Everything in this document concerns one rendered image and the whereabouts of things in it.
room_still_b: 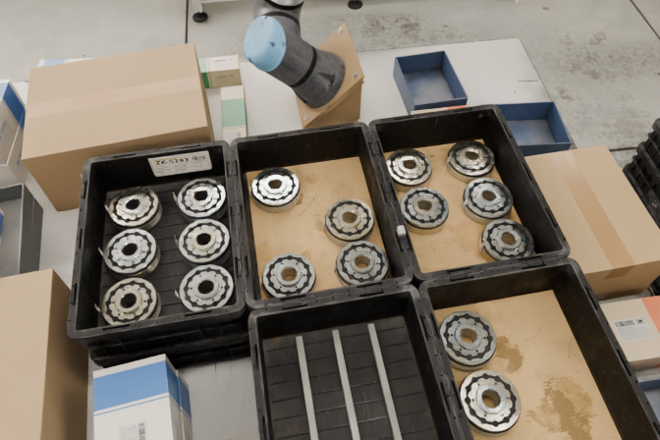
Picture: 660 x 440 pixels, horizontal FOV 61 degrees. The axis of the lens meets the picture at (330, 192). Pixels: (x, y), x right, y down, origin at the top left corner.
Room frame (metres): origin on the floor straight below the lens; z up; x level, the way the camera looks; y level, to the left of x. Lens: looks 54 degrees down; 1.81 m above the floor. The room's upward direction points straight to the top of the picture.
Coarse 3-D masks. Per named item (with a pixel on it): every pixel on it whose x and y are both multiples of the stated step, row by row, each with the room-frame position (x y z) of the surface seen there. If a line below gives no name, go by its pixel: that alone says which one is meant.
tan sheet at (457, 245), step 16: (448, 144) 0.87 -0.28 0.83; (432, 160) 0.82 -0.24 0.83; (432, 176) 0.77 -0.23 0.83; (448, 176) 0.77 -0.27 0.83; (496, 176) 0.77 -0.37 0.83; (400, 192) 0.72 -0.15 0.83; (448, 192) 0.72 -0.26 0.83; (512, 208) 0.68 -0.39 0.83; (448, 224) 0.64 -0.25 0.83; (464, 224) 0.64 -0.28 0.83; (480, 224) 0.64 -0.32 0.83; (416, 240) 0.60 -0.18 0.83; (432, 240) 0.60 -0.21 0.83; (448, 240) 0.60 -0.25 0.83; (464, 240) 0.60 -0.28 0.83; (416, 256) 0.56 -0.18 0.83; (432, 256) 0.56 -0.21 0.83; (448, 256) 0.56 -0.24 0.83; (464, 256) 0.56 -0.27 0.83; (480, 256) 0.56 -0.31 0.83
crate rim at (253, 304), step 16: (320, 128) 0.83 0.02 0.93; (336, 128) 0.83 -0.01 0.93; (352, 128) 0.83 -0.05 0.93; (368, 144) 0.79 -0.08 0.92; (240, 176) 0.69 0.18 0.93; (240, 192) 0.65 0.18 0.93; (384, 192) 0.65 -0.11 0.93; (240, 208) 0.62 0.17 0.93; (240, 224) 0.58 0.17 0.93; (240, 240) 0.54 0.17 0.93; (400, 240) 0.54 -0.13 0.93; (400, 256) 0.51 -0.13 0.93; (336, 288) 0.44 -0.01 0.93; (352, 288) 0.44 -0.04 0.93; (368, 288) 0.44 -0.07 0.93; (256, 304) 0.41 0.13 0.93; (272, 304) 0.41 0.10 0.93
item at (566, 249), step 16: (432, 112) 0.87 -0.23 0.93; (448, 112) 0.87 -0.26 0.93; (464, 112) 0.87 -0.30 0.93; (496, 112) 0.87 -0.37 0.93; (368, 128) 0.83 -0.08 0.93; (512, 144) 0.78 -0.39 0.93; (384, 160) 0.73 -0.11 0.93; (384, 176) 0.69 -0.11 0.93; (528, 176) 0.70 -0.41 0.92; (400, 208) 0.61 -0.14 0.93; (544, 208) 0.61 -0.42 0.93; (400, 224) 0.58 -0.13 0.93; (560, 240) 0.54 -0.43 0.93; (528, 256) 0.51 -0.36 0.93; (544, 256) 0.51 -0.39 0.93; (560, 256) 0.51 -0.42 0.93; (416, 272) 0.47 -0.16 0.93; (432, 272) 0.47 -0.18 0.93; (464, 272) 0.47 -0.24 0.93
